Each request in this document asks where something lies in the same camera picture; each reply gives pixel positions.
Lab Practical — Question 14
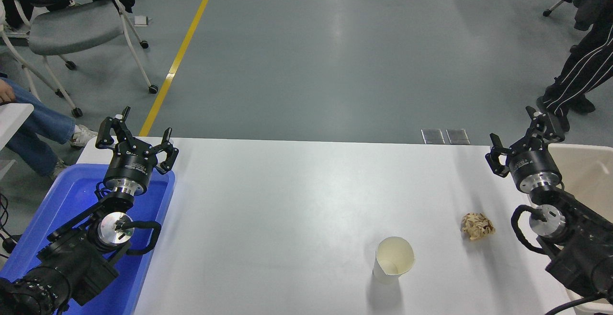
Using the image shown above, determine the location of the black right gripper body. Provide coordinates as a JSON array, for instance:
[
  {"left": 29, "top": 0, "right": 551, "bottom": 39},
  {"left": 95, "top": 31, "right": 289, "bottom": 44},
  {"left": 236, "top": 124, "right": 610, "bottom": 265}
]
[{"left": 509, "top": 146, "right": 559, "bottom": 187}]

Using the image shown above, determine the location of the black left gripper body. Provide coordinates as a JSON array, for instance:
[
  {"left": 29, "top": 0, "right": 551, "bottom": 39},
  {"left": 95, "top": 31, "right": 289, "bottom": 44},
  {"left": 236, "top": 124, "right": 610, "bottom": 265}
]
[{"left": 103, "top": 146, "right": 159, "bottom": 187}]

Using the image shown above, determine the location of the white paper cup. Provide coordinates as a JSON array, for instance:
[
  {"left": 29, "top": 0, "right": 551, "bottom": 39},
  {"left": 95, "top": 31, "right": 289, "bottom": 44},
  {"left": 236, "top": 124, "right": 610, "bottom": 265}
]
[{"left": 373, "top": 236, "right": 416, "bottom": 285}]

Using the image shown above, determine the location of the crumpled tan paper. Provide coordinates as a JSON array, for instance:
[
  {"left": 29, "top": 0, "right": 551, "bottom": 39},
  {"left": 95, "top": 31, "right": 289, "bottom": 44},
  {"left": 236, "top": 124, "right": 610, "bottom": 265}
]
[{"left": 461, "top": 213, "right": 496, "bottom": 241}]

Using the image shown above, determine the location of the large pale bin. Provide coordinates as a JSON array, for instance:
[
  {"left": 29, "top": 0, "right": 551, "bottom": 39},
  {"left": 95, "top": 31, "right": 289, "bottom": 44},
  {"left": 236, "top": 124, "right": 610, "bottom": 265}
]
[{"left": 546, "top": 143, "right": 613, "bottom": 315}]

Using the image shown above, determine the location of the blue plastic tray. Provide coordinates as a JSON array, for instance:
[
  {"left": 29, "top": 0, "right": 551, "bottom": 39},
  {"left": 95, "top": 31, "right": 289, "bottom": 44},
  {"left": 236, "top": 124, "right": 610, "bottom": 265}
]
[{"left": 0, "top": 163, "right": 176, "bottom": 315}]

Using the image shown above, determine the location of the standing person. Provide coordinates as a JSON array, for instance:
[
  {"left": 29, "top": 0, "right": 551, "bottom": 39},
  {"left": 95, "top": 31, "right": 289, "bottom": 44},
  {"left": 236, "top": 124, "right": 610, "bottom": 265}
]
[{"left": 536, "top": 16, "right": 613, "bottom": 132}]

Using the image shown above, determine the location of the seated person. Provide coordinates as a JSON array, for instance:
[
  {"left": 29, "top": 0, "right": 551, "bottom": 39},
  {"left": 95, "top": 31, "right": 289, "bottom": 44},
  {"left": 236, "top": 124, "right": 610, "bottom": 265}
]
[{"left": 0, "top": 78, "right": 99, "bottom": 180}]

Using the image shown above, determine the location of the white side table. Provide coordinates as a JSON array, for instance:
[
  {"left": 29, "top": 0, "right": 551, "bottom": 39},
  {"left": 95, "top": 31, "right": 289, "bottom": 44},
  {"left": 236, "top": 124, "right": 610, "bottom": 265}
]
[{"left": 0, "top": 103, "right": 35, "bottom": 152}]

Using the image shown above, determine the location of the white-legged office chair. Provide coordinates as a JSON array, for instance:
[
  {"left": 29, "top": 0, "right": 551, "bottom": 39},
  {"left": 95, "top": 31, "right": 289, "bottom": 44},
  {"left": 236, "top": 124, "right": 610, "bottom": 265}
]
[{"left": 543, "top": 0, "right": 567, "bottom": 18}]

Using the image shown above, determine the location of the black power adapter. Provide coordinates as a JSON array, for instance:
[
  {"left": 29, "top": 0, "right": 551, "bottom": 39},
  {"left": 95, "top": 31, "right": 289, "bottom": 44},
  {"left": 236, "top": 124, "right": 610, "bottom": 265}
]
[{"left": 2, "top": 235, "right": 23, "bottom": 254}]

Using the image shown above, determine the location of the grey chair white frame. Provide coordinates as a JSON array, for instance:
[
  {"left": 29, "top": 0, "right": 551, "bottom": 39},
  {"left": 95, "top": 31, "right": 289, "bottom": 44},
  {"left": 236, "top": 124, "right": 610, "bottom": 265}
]
[{"left": 28, "top": 0, "right": 159, "bottom": 95}]

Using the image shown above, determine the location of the black cable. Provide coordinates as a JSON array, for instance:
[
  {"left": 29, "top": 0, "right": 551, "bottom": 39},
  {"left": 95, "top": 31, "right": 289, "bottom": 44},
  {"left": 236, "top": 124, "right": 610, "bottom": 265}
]
[{"left": 0, "top": 193, "right": 12, "bottom": 239}]

